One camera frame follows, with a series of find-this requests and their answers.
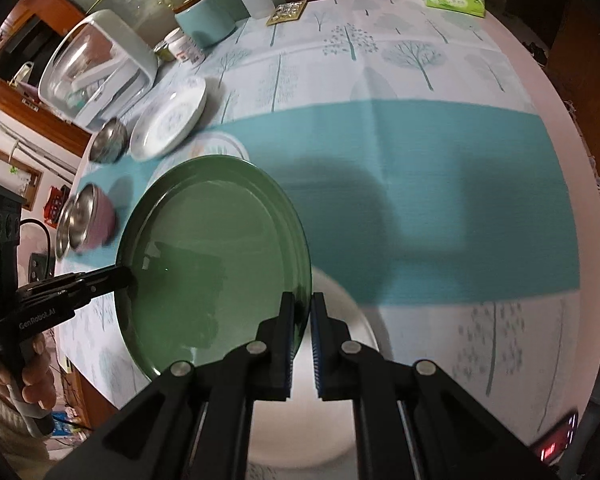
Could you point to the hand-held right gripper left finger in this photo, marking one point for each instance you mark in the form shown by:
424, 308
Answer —
291, 340

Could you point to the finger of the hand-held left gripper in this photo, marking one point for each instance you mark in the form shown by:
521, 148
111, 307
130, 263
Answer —
107, 272
87, 293

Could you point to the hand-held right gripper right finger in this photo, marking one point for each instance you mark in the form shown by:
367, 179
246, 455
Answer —
316, 340

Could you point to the large white plate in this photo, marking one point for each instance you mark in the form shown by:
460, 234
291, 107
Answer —
350, 310

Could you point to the pink steel-lined bowl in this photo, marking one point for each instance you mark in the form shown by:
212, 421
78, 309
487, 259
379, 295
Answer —
100, 225

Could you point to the green plate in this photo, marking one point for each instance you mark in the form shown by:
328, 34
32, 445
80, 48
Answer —
205, 240

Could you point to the stainless steel bowl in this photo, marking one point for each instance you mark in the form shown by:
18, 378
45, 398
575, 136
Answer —
107, 140
61, 234

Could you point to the person's left hand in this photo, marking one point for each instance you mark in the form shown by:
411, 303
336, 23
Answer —
42, 380

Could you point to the white patterned plate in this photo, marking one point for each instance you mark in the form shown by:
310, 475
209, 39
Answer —
167, 117

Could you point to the white clear storage box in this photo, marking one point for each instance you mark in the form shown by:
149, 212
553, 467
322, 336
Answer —
100, 60

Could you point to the small tin jar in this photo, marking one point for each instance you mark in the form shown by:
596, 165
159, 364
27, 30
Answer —
162, 52

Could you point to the white pill bottle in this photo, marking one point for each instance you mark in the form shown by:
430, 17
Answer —
185, 47

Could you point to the black device with red display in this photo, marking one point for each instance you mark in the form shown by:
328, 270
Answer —
555, 445

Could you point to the teal canister with wooden lid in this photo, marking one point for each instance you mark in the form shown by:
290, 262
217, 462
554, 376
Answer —
207, 22

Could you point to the gold blister pack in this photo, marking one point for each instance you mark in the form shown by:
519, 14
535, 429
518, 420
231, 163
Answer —
286, 13

